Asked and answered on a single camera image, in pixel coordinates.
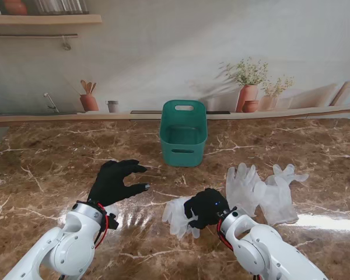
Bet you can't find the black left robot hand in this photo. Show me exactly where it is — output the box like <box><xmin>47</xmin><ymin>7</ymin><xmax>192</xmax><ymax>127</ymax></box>
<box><xmin>87</xmin><ymin>159</ymin><xmax>151</xmax><ymax>207</ymax></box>

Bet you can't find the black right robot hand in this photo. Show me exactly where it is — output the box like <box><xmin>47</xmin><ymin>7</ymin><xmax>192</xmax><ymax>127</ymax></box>
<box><xmin>183</xmin><ymin>188</ymin><xmax>230</xmax><ymax>230</ymax></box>

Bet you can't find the green plastic basket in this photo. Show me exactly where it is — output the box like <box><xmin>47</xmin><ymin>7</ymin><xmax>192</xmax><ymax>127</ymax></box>
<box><xmin>159</xmin><ymin>100</ymin><xmax>208</xmax><ymax>168</ymax></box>

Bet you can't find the terracotta pot with wooden utensils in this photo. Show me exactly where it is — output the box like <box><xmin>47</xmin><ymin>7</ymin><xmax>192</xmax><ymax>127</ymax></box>
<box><xmin>79</xmin><ymin>80</ymin><xmax>99</xmax><ymax>111</ymax></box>

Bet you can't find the row of glass jars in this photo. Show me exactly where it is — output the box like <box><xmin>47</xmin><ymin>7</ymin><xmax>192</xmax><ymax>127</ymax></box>
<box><xmin>34</xmin><ymin>0</ymin><xmax>90</xmax><ymax>15</ymax></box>

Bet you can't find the terracotta jar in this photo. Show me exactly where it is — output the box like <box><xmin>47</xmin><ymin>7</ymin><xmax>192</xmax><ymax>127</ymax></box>
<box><xmin>2</xmin><ymin>0</ymin><xmax>28</xmax><ymax>15</ymax></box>

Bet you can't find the red black right arm cable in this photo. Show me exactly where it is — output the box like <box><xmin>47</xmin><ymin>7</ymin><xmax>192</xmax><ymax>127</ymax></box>
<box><xmin>216</xmin><ymin>218</ymin><xmax>235</xmax><ymax>251</ymax></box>

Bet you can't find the red black arm cable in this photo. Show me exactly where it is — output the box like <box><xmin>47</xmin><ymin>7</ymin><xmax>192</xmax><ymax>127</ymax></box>
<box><xmin>93</xmin><ymin>204</ymin><xmax>110</xmax><ymax>250</ymax></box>
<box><xmin>216</xmin><ymin>218</ymin><xmax>235</xmax><ymax>251</ymax></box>

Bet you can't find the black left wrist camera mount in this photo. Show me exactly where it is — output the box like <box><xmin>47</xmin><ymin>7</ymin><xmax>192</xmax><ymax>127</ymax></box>
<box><xmin>107</xmin><ymin>212</ymin><xmax>119</xmax><ymax>230</ymax></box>

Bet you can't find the red black left arm cable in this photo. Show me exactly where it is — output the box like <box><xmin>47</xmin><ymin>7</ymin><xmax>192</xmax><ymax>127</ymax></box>
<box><xmin>93</xmin><ymin>204</ymin><xmax>110</xmax><ymax>250</ymax></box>

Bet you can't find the metal hanging rail with hook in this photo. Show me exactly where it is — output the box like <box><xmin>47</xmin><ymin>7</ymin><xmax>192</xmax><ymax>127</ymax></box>
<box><xmin>0</xmin><ymin>33</ymin><xmax>78</xmax><ymax>51</ymax></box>

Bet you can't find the light wooden wall shelf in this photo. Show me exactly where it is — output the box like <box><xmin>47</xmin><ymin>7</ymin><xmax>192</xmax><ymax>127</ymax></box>
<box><xmin>0</xmin><ymin>14</ymin><xmax>102</xmax><ymax>27</ymax></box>

